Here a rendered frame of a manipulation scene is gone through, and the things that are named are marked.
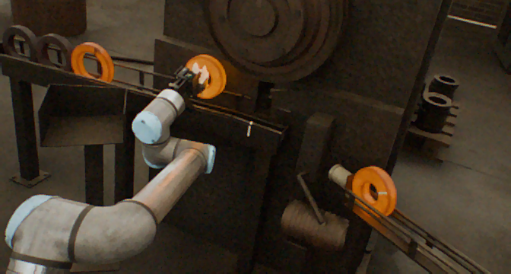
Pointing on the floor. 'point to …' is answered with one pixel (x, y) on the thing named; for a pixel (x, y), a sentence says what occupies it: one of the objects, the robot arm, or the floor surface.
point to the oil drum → (49, 9)
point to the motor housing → (309, 235)
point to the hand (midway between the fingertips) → (204, 71)
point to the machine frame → (205, 185)
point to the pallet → (434, 118)
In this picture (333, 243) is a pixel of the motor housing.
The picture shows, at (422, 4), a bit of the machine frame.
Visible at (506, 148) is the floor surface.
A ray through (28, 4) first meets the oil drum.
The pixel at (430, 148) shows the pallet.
